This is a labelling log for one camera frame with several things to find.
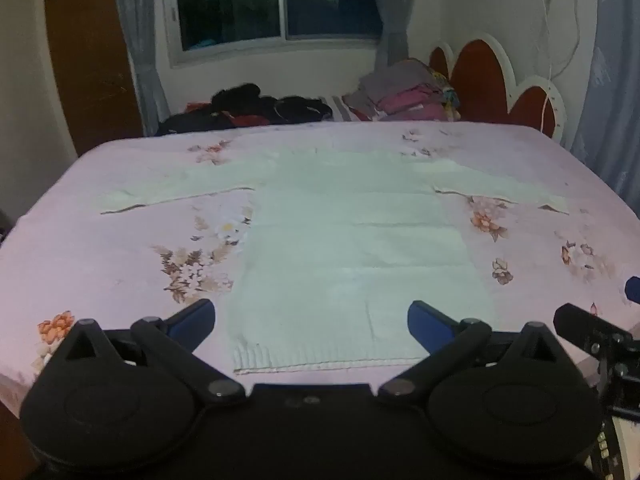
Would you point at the pink floral bed sheet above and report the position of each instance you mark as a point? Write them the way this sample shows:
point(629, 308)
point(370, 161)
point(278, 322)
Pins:
point(100, 260)

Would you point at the pale patterned drape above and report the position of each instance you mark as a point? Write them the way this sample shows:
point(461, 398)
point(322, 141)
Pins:
point(615, 85)

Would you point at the brown wooden door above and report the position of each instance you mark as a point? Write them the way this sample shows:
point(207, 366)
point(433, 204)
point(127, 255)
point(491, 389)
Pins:
point(90, 60)

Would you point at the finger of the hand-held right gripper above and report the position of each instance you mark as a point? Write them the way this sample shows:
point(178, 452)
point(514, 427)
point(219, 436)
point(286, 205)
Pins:
point(634, 290)
point(585, 325)

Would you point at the grey curtain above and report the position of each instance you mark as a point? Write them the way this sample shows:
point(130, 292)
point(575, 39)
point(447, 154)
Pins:
point(145, 60)
point(395, 10)

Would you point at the white knit sweater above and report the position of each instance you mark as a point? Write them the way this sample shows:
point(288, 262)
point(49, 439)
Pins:
point(350, 260)

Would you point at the white framed window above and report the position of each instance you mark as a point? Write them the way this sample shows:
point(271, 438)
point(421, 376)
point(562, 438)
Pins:
point(230, 5)

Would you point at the pile of black clothes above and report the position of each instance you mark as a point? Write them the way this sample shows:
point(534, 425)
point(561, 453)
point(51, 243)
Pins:
point(240, 100)

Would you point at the stack of folded clothes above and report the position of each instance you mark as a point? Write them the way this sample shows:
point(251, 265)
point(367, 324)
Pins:
point(400, 95)

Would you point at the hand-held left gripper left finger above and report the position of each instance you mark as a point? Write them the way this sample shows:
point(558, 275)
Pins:
point(192, 319)

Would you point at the red and white headboard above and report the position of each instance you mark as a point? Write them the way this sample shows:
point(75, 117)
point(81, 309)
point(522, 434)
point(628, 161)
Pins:
point(480, 75)

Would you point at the striped pillow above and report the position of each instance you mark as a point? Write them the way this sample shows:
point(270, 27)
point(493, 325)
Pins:
point(340, 108)

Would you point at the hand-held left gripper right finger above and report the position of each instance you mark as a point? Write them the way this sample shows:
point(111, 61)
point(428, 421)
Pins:
point(429, 321)

